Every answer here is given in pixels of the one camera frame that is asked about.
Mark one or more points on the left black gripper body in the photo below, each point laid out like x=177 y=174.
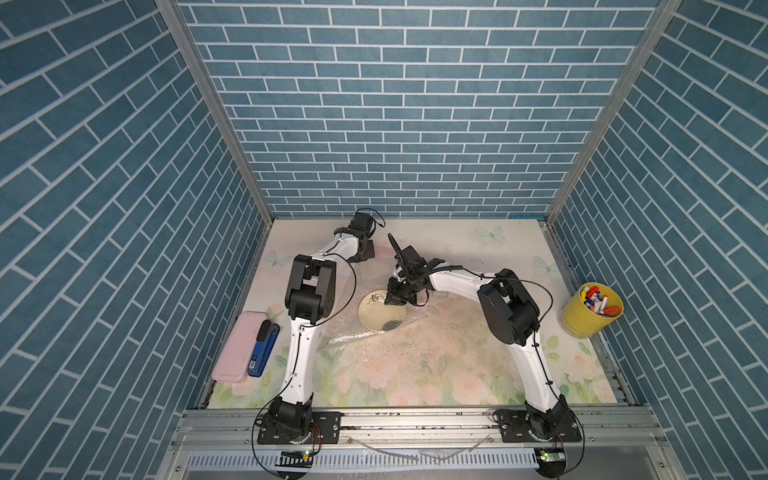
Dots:
x=368 y=253

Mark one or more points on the cream floral dinner plate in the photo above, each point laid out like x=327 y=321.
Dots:
x=377 y=316

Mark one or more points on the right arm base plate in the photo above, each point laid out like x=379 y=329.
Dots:
x=521 y=426

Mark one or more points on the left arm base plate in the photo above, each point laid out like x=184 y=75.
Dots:
x=323 y=426

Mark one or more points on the blue stapler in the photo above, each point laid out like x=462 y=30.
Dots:
x=263 y=347

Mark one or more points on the aluminium front rail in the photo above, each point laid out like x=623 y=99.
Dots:
x=611 y=425

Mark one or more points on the yellow pen cup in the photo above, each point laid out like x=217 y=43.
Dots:
x=581 y=316

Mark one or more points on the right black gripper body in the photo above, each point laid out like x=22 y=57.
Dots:
x=402 y=293

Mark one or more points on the clear bubble wrap sheet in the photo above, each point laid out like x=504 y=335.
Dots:
x=346 y=327

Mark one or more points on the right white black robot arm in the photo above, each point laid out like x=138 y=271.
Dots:
x=512 y=316

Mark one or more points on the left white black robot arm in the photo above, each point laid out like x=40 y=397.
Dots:
x=310 y=299

